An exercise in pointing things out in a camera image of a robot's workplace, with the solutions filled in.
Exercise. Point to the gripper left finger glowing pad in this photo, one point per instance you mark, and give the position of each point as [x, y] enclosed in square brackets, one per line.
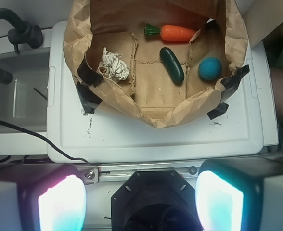
[41, 197]

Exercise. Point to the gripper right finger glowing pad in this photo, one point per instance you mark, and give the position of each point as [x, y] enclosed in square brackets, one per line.
[240, 194]

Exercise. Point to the crumpled white paper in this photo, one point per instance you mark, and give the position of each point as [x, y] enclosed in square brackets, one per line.
[113, 67]

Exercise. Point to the black tape strip right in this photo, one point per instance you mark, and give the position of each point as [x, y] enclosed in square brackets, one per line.
[231, 85]

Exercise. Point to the black tape strip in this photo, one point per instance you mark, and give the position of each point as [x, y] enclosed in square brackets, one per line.
[89, 78]
[231, 85]

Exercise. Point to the black tape strip left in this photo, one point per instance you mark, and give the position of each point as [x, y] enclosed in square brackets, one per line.
[89, 78]

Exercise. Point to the blue textured ball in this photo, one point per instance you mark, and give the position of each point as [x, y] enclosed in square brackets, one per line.
[210, 68]

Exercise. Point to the dark green toy cucumber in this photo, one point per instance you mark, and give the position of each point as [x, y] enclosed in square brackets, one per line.
[172, 65]

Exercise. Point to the brown paper bag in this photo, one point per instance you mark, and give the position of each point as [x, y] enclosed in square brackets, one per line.
[149, 94]

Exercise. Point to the black faucet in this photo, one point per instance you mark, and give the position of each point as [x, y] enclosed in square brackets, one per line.
[22, 33]

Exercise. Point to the orange toy carrot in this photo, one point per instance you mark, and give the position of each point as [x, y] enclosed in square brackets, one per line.
[171, 33]

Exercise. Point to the aluminium rail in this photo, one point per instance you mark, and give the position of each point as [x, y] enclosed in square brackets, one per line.
[141, 172]

